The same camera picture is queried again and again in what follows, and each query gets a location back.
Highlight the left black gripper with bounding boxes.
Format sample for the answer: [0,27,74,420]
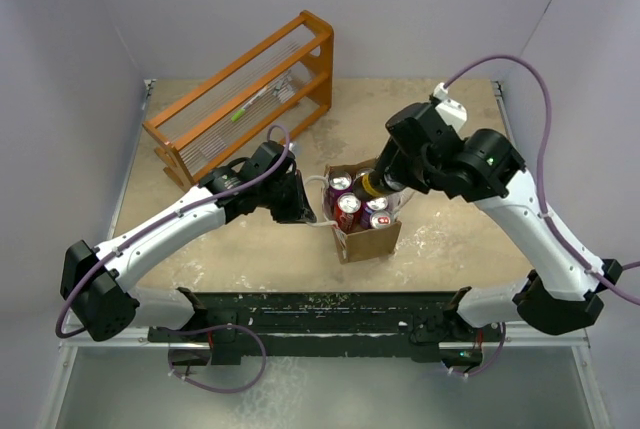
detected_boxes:
[259,169,315,224]

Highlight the dark black soda can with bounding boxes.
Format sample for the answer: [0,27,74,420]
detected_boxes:
[352,170,397,201]

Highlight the silver blue red can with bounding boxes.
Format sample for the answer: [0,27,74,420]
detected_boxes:
[369,210,394,230]

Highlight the watermelon print canvas bag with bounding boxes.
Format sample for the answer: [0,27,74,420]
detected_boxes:
[316,159,410,264]

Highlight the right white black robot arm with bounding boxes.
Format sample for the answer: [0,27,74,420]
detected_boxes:
[370,100,622,340]

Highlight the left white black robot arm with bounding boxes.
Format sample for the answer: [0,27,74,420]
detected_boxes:
[60,141,316,342]

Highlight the purple fanta can far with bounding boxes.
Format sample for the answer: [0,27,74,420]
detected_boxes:
[326,170,353,208]

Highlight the purple fanta can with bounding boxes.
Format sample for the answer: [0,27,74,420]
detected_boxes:
[326,170,353,208]
[360,197,390,230]

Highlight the red coke can far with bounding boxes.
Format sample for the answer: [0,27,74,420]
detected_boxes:
[354,167,373,180]

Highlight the red coke can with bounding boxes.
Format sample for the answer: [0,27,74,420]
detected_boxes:
[354,167,373,180]
[334,193,361,233]

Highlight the red coke can centre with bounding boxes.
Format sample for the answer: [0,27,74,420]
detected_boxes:
[334,193,361,233]

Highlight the purple fanta can centre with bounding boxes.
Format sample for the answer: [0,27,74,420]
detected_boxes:
[360,197,390,230]

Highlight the green capped marker pen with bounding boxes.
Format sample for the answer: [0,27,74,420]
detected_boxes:
[230,86,272,123]

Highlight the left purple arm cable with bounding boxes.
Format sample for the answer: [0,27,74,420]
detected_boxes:
[54,124,294,393]

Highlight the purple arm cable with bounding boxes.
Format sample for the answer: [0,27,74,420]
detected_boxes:
[442,53,640,382]
[54,124,294,393]

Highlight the orange wooden wire rack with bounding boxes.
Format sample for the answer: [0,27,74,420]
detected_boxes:
[143,11,334,190]

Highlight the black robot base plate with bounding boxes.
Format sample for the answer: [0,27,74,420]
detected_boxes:
[148,291,502,367]

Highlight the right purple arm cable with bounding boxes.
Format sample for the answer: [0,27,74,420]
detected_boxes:
[442,53,640,382]

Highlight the aluminium frame rail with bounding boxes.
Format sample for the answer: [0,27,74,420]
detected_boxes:
[60,85,602,341]

